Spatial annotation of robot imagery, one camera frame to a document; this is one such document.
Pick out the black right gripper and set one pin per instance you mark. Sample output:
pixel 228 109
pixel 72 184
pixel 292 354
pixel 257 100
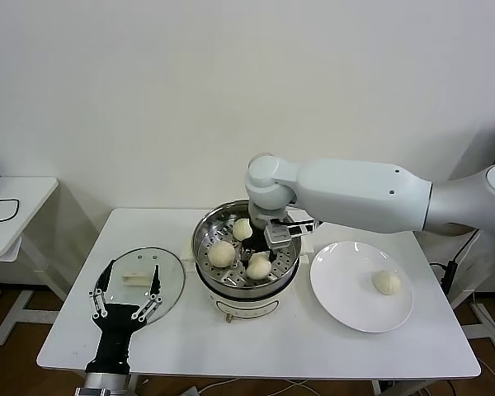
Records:
pixel 255 241

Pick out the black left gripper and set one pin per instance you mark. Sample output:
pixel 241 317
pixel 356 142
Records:
pixel 115 330

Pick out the white steamed baozi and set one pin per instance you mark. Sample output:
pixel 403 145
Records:
pixel 221 254
pixel 259 268
pixel 241 230
pixel 387 283

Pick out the round glass lid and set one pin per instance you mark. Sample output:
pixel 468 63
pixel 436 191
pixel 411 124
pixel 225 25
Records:
pixel 175 276

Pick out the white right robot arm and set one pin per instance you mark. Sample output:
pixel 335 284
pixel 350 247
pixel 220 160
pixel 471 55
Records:
pixel 354 194

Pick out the stainless steel steamer basket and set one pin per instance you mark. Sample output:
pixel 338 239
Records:
pixel 282 272

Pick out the cream electric cooker base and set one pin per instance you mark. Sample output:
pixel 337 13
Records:
pixel 247 307

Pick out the white round plate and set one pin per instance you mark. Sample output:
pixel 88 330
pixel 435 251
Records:
pixel 342 288

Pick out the white power strip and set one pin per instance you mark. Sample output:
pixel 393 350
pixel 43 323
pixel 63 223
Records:
pixel 191 392

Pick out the white side table with charger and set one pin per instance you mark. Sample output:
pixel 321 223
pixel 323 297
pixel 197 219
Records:
pixel 24 206

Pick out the black power brick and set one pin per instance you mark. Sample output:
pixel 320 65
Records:
pixel 449 276

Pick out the white side table with laptop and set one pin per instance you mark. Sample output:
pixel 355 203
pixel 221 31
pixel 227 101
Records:
pixel 478 330

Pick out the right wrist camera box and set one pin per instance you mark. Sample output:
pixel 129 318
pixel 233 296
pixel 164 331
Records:
pixel 278 237

